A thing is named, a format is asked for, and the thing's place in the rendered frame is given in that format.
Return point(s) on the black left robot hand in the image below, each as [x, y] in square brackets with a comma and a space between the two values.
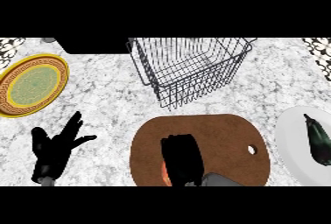
[51, 151]

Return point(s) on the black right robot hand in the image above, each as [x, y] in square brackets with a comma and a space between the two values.
[183, 159]

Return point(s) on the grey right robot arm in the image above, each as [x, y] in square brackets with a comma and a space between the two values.
[218, 180]

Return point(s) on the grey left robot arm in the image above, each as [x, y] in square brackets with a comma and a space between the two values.
[47, 181]

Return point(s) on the orange squash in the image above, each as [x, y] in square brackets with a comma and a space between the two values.
[165, 174]

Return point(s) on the brown wooden cutting board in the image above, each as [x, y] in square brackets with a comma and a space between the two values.
[223, 140]

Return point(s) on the yellow rimmed patterned plate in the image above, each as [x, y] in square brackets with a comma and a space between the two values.
[32, 85]

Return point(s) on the white plate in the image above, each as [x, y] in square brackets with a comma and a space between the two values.
[297, 151]

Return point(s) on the dark eggplant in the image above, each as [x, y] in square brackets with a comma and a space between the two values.
[319, 141]

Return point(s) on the black white patterned tile strip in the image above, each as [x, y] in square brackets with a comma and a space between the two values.
[320, 54]
[7, 51]

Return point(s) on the black appliance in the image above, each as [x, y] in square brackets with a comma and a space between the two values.
[91, 45]

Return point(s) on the small grey object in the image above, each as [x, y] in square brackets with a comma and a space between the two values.
[48, 39]

